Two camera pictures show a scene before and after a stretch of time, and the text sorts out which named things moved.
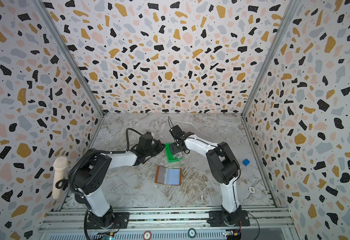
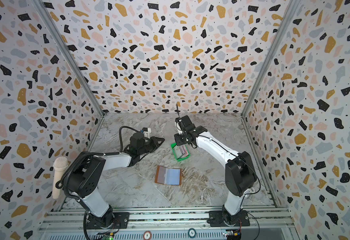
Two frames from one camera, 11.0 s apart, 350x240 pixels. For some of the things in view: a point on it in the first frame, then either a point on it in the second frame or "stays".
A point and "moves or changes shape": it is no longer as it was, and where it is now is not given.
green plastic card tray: x=170 y=157 moves or changes shape
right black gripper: x=176 y=147 -> x=182 y=138
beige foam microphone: x=59 y=165 stays
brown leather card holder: x=168 y=176 stays
